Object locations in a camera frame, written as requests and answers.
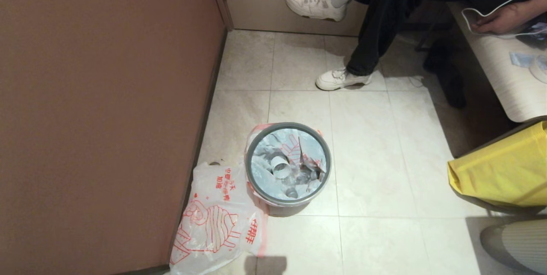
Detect clear round plastic lid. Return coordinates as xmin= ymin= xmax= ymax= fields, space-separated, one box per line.
xmin=529 ymin=55 xmax=547 ymax=84

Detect empty white red-printed plastic bag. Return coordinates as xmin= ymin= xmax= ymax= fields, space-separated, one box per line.
xmin=170 ymin=162 xmax=268 ymax=275

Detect grey bin rim ring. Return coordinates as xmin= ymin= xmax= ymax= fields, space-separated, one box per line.
xmin=245 ymin=122 xmax=332 ymax=207

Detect white paper cup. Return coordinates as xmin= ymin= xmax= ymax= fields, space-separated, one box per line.
xmin=271 ymin=155 xmax=291 ymax=179

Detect black round trash bin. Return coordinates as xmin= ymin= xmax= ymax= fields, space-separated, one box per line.
xmin=263 ymin=196 xmax=316 ymax=218

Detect white garbage bag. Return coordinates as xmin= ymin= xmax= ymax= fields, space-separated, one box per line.
xmin=244 ymin=123 xmax=329 ymax=216

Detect yellow fabric bag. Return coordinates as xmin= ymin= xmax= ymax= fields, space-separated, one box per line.
xmin=447 ymin=120 xmax=547 ymax=207

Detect black trousers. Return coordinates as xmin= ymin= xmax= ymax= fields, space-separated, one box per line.
xmin=340 ymin=0 xmax=471 ymax=76

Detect clear plastic wrapper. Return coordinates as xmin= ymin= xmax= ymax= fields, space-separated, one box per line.
xmin=509 ymin=52 xmax=535 ymax=67

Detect bare person forearm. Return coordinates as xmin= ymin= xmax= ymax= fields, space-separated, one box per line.
xmin=528 ymin=0 xmax=547 ymax=26

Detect black slippers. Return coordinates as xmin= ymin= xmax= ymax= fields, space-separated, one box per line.
xmin=423 ymin=38 xmax=467 ymax=109

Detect bare person hand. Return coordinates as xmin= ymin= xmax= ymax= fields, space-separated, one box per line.
xmin=472 ymin=4 xmax=533 ymax=35

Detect thin dark metal rod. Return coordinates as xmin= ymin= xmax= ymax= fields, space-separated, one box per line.
xmin=414 ymin=4 xmax=447 ymax=52

